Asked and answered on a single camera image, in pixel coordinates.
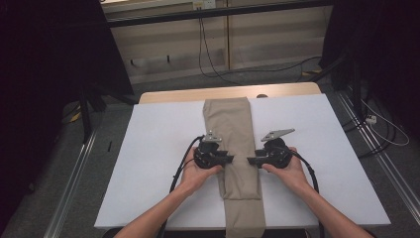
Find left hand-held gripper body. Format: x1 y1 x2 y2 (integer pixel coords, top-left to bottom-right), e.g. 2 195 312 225
192 130 230 171

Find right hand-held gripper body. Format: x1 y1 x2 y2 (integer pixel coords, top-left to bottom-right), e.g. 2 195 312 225
255 128 296 170

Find beige pants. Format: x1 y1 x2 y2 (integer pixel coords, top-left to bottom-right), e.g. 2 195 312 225
202 96 267 238

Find person's left hand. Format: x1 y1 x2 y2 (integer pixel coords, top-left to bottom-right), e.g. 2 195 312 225
179 148 224 197

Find person's right hand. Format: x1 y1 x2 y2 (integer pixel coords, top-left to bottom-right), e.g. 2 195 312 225
262 147 314 196

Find white table mat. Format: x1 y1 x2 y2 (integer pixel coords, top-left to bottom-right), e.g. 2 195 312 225
93 93 391 231

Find wooden table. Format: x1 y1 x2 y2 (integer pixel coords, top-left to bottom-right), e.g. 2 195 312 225
138 81 322 105

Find black stand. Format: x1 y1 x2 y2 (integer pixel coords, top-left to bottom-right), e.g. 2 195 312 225
310 53 365 123
77 83 138 143

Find beige wooden cabinet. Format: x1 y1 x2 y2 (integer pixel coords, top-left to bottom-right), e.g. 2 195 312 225
100 0 333 85

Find black horizontal bar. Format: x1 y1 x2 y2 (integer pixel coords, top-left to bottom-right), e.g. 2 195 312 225
107 0 333 29

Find black curtain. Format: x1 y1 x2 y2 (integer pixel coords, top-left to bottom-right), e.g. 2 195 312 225
0 0 135 229
319 0 420 140

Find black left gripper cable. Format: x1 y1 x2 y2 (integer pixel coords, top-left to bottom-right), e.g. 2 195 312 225
159 134 206 238

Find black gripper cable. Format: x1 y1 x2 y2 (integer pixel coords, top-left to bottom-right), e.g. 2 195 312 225
159 134 206 238
289 149 327 238

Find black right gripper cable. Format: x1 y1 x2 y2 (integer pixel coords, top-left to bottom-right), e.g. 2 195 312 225
289 149 327 238

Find black floor cable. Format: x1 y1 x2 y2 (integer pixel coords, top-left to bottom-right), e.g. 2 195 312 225
341 98 397 160

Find black wall cable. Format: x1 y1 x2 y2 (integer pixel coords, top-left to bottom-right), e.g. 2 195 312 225
197 17 243 86
200 17 323 83

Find metal floor rail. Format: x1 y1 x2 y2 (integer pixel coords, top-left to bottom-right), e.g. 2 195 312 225
336 92 420 216
43 128 98 238

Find white floor cable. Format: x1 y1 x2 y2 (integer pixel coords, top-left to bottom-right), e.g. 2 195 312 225
360 98 410 148

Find white wall socket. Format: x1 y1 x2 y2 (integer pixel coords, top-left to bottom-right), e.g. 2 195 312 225
192 0 217 10

